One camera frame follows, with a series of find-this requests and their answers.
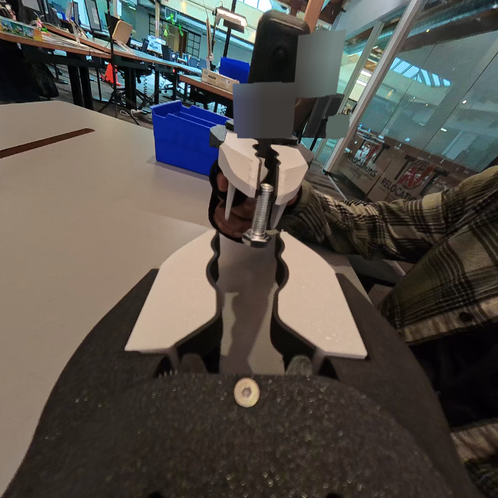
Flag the studio light panel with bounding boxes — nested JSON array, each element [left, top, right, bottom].
[[216, 6, 247, 33]]

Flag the person's plaid shirt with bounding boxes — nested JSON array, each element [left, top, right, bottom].
[[379, 233, 498, 345]]

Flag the wooden board on tripod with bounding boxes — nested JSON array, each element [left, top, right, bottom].
[[99, 13, 142, 126]]

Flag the black monitor on stand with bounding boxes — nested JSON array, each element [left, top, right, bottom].
[[295, 95, 345, 140]]

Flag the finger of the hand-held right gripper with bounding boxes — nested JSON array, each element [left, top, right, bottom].
[[218, 140, 262, 198], [268, 144, 310, 205]]

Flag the labelled cardboard box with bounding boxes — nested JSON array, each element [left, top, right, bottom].
[[202, 68, 240, 93]]

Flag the long wooden desk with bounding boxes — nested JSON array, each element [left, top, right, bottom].
[[0, 30, 113, 111]]

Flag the orange traffic cone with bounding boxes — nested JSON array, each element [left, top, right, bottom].
[[102, 62, 122, 87]]

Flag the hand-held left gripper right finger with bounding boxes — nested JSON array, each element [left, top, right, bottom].
[[272, 230, 369, 370]]

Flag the printed cardboard moving box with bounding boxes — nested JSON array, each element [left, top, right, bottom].
[[368, 152, 479, 203], [342, 132, 390, 195]]

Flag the silver hex bolt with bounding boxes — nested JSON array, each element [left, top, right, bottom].
[[241, 183, 278, 248]]

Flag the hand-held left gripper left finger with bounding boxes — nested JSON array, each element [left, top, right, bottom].
[[124, 230, 224, 366]]

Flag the person's black trousers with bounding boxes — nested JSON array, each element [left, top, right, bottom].
[[409, 335, 498, 432]]

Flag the blue divided plastic bin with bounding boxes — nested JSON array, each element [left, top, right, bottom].
[[151, 100, 234, 178]]

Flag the person's right hand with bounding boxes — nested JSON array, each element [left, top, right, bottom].
[[216, 174, 255, 238]]

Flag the colourful toy box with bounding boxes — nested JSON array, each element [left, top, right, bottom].
[[0, 17, 43, 41]]

